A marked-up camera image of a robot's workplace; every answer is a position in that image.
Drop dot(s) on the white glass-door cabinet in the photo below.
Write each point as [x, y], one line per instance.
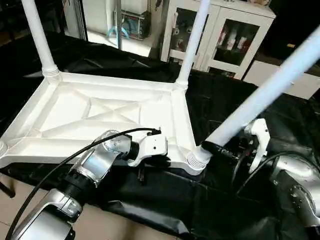
[225, 30]

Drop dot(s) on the black metal stand leg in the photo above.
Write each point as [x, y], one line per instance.
[7, 187]

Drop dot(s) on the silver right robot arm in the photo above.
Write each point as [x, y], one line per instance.
[297, 185]

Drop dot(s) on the black box yellow label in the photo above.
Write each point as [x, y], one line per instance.
[295, 30]

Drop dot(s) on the white drawer unit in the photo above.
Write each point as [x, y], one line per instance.
[300, 85]

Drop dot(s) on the white plastic table top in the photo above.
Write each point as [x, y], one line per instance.
[100, 105]

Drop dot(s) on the teal storage box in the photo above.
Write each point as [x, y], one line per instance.
[132, 22]

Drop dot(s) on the black work mat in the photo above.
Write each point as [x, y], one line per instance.
[165, 210]

